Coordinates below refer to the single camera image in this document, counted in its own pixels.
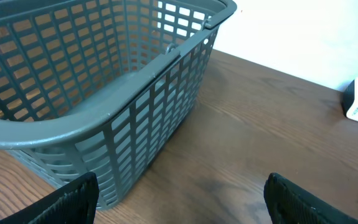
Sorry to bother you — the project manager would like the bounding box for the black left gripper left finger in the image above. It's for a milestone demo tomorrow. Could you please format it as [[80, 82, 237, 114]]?
[[0, 172, 99, 224]]

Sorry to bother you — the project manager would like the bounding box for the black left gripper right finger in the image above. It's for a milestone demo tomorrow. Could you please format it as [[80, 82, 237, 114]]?
[[263, 172, 358, 224]]

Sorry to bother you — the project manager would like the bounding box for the grey plastic mesh basket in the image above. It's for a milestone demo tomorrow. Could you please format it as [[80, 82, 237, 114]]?
[[0, 0, 237, 210]]

